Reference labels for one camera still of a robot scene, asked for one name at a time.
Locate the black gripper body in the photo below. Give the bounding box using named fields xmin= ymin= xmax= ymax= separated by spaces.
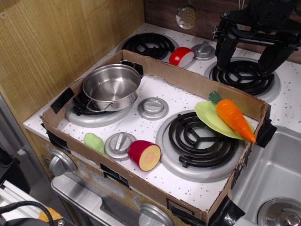
xmin=213 ymin=0 xmax=301 ymax=49

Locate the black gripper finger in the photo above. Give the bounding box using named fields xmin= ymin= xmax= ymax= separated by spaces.
xmin=215 ymin=32 xmax=238 ymax=70
xmin=258 ymin=44 xmax=296 ymax=77

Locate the orange toy carrot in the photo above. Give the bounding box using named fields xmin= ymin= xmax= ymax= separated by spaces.
xmin=209 ymin=91 xmax=256 ymax=142

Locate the green plastic plate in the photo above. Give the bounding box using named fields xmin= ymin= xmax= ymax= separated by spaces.
xmin=194 ymin=101 xmax=254 ymax=140

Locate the back silver stove knob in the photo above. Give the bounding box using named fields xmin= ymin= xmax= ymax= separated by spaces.
xmin=191 ymin=41 xmax=215 ymax=61

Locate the silver stove knob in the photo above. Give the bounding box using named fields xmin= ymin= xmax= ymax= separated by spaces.
xmin=191 ymin=41 xmax=215 ymax=61
xmin=137 ymin=97 xmax=169 ymax=121
xmin=104 ymin=132 xmax=136 ymax=161

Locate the hanging metal slotted spatula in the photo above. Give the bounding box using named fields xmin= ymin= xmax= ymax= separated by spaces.
xmin=238 ymin=0 xmax=245 ymax=10

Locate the back right black burner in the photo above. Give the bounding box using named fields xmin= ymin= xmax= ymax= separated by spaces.
xmin=204 ymin=57 xmax=281 ymax=103

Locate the black burner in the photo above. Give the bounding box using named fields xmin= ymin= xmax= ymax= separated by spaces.
xmin=156 ymin=111 xmax=245 ymax=183
xmin=204 ymin=57 xmax=281 ymax=103
xmin=65 ymin=92 xmax=134 ymax=128
xmin=118 ymin=33 xmax=179 ymax=62

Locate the red white toy piece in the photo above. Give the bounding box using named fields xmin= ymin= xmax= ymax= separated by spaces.
xmin=169 ymin=47 xmax=195 ymax=68

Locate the hanging metal strainer ladle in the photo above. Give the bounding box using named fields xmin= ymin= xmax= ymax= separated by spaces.
xmin=176 ymin=0 xmax=198 ymax=30

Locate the brown cardboard fence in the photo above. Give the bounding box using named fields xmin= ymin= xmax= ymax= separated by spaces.
xmin=41 ymin=50 xmax=276 ymax=225

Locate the back left black burner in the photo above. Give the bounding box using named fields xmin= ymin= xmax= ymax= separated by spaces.
xmin=118 ymin=33 xmax=179 ymax=62

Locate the centre silver stove knob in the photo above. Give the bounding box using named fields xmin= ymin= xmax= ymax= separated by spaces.
xmin=137 ymin=97 xmax=169 ymax=121

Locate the front right black burner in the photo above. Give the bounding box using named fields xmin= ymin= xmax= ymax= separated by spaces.
xmin=156 ymin=111 xmax=245 ymax=183

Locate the silver sink basin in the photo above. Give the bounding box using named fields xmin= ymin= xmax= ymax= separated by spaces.
xmin=231 ymin=127 xmax=301 ymax=226

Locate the stainless steel pot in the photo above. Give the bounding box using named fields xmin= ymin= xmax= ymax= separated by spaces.
xmin=82 ymin=64 xmax=141 ymax=113

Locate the red toy half fruit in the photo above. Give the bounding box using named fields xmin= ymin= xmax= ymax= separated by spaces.
xmin=127 ymin=140 xmax=161 ymax=171

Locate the front silver stove knob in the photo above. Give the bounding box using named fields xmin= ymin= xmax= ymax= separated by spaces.
xmin=104 ymin=132 xmax=136 ymax=161

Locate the silver sink drain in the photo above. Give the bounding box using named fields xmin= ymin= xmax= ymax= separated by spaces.
xmin=256 ymin=197 xmax=301 ymax=226

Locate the front left black burner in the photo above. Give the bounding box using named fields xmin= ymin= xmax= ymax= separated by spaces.
xmin=65 ymin=92 xmax=134 ymax=128

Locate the green toy lettuce piece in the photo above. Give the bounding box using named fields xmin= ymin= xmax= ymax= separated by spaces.
xmin=83 ymin=133 xmax=104 ymax=154

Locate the right silver oven knob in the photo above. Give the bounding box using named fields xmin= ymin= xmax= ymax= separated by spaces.
xmin=138 ymin=202 xmax=174 ymax=226

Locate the silver oven knob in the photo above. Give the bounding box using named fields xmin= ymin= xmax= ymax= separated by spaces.
xmin=138 ymin=202 xmax=174 ymax=226
xmin=49 ymin=149 xmax=77 ymax=177

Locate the left silver oven knob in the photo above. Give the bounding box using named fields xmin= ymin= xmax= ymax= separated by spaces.
xmin=49 ymin=149 xmax=77 ymax=177

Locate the orange yellow object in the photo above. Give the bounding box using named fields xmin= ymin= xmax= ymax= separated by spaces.
xmin=38 ymin=207 xmax=62 ymax=222

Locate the silver oven door handle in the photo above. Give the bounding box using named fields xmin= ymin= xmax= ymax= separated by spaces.
xmin=51 ymin=175 xmax=129 ymax=226

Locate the black cable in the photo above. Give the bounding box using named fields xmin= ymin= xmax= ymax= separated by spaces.
xmin=0 ymin=201 xmax=54 ymax=226

